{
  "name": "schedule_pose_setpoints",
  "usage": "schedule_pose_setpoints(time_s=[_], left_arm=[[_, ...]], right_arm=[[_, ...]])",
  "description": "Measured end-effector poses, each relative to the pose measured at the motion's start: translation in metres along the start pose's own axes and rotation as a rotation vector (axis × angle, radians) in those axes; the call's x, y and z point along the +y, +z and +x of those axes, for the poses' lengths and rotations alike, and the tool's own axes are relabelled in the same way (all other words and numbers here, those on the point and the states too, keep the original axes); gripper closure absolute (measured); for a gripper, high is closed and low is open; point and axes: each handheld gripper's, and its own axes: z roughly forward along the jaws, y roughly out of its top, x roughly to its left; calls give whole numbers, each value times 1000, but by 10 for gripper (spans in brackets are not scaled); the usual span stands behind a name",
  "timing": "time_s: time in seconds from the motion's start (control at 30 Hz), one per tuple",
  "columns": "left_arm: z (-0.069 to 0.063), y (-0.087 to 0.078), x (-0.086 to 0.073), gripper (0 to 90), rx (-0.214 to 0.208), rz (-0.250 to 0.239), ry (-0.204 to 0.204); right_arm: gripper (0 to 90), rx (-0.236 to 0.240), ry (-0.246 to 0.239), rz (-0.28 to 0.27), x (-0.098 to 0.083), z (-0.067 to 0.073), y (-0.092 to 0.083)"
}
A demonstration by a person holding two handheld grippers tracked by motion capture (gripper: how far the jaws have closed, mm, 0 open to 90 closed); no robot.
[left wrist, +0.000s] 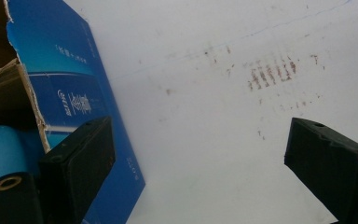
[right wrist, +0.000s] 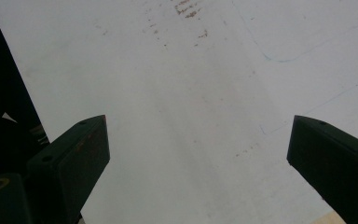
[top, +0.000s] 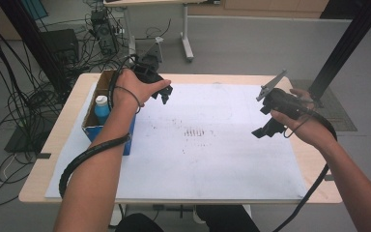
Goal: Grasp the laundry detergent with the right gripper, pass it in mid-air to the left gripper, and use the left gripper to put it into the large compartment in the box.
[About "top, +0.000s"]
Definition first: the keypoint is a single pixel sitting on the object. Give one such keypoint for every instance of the person's left hand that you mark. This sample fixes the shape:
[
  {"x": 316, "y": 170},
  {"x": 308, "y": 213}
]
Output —
[{"x": 128, "y": 90}]

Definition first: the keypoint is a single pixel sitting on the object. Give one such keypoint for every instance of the black computer tower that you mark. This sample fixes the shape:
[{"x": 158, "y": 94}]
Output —
[{"x": 104, "y": 32}]

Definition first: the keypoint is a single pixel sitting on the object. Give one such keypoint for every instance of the white table leg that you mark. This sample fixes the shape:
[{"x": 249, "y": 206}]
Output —
[{"x": 116, "y": 214}]

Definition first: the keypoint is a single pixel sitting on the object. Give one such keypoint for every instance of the black floor plate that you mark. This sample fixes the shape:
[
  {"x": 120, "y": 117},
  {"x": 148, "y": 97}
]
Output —
[{"x": 22, "y": 138}]

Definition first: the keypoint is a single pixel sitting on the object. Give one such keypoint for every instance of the white shoe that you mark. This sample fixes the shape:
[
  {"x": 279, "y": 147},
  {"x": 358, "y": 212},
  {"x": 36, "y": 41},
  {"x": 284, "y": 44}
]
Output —
[{"x": 199, "y": 217}]

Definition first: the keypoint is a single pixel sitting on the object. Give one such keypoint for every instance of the person's left leg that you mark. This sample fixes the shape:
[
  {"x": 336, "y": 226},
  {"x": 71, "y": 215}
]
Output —
[{"x": 138, "y": 224}]

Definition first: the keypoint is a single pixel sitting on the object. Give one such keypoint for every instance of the person's right hand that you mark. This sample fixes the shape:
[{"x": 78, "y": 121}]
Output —
[{"x": 315, "y": 129}]

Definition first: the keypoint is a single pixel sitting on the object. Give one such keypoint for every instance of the blue bottle with white cap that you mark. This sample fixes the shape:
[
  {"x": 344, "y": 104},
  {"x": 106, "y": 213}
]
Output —
[{"x": 102, "y": 111}]

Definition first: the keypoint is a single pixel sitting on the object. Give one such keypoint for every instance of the white paper sheet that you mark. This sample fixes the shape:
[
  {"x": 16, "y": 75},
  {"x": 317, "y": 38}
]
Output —
[{"x": 190, "y": 170}]

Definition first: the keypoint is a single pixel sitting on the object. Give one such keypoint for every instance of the black tape piece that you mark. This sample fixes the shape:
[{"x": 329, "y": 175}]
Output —
[
  {"x": 328, "y": 177},
  {"x": 43, "y": 155}
]

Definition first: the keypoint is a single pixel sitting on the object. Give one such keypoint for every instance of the black metal post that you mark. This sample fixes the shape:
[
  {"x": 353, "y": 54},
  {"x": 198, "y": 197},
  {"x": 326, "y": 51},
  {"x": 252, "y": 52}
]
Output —
[
  {"x": 351, "y": 35},
  {"x": 32, "y": 35}
]

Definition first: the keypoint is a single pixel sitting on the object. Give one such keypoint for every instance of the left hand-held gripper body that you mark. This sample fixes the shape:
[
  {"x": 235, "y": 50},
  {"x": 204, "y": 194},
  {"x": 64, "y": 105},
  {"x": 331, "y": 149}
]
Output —
[{"x": 146, "y": 72}]

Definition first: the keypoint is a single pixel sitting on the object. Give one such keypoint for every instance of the grey floor mat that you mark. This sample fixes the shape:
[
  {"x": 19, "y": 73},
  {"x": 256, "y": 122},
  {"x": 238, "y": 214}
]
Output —
[{"x": 343, "y": 119}]

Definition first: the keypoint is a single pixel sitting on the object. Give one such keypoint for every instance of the black table bracket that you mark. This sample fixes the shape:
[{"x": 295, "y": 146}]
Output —
[{"x": 174, "y": 209}]

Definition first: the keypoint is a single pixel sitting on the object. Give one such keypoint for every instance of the blue cardboard box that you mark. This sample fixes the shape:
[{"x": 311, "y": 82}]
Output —
[{"x": 91, "y": 132}]

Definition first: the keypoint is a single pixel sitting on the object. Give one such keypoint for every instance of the teal panel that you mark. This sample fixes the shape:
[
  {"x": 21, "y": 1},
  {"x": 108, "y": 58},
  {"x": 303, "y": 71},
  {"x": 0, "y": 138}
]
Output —
[{"x": 34, "y": 8}]

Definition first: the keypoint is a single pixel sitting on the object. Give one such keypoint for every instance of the person's right leg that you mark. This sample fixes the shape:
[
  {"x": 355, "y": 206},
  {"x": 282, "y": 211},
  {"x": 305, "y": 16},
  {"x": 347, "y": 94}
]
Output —
[{"x": 225, "y": 220}]

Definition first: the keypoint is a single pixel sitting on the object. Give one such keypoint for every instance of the black box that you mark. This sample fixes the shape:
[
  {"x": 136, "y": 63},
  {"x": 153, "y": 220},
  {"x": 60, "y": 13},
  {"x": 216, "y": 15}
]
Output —
[{"x": 59, "y": 46}]

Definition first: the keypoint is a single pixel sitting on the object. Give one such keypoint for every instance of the white desk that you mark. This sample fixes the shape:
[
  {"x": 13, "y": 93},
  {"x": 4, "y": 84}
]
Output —
[{"x": 186, "y": 38}]

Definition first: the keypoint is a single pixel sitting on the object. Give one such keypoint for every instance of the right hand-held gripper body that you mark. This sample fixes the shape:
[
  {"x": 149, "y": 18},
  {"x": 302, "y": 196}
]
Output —
[{"x": 283, "y": 101}]

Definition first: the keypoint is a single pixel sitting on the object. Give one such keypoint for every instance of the person's leg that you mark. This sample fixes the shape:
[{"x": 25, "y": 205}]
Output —
[
  {"x": 225, "y": 220},
  {"x": 138, "y": 224}
]

